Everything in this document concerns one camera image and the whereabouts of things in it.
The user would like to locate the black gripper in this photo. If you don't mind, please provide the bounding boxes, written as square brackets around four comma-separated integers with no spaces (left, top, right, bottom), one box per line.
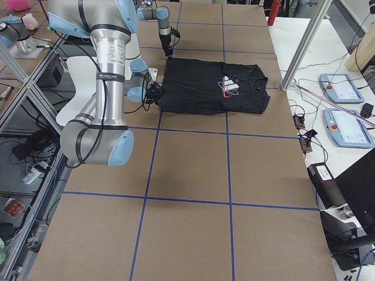
[160,34,173,60]
[146,84,164,104]

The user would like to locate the black graphic t-shirt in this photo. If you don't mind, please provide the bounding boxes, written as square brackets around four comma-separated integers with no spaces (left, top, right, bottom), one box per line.
[156,58,270,115]

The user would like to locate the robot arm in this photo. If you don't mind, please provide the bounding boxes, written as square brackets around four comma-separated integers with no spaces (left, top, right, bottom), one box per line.
[48,1,171,166]
[137,1,173,59]

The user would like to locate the white chair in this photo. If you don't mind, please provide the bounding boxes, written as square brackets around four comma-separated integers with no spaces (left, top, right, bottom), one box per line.
[56,56,97,126]

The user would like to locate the red cylinder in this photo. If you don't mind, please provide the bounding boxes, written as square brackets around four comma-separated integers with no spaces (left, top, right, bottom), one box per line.
[267,0,281,26]

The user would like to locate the far blue teach pendant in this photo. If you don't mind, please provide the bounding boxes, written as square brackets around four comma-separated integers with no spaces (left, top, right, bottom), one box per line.
[319,73,364,104]

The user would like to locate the blue teach pendant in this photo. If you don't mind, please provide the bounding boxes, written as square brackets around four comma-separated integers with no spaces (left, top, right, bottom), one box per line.
[319,73,364,104]
[323,108,374,149]

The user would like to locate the long reacher stick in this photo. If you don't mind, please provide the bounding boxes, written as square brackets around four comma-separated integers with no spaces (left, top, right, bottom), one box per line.
[293,83,375,128]

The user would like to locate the near blue teach pendant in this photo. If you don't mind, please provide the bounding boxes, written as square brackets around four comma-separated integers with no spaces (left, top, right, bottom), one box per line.
[323,108,374,149]

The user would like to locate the black box with label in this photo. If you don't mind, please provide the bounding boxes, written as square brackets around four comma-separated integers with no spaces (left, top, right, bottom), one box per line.
[307,162,347,210]

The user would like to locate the black monitor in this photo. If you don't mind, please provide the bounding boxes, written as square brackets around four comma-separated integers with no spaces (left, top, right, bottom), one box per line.
[335,149,374,234]

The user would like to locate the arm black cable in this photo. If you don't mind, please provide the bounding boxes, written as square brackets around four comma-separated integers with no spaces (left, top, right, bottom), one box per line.
[122,73,159,115]

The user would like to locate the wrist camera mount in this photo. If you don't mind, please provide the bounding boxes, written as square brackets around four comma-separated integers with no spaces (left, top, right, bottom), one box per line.
[171,26,180,39]

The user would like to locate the white camera mast with base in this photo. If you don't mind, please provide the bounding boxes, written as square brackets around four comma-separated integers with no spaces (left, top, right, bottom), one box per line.
[120,33,142,88]

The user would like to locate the aluminium frame post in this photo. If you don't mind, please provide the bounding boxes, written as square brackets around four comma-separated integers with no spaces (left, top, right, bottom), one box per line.
[280,0,332,91]

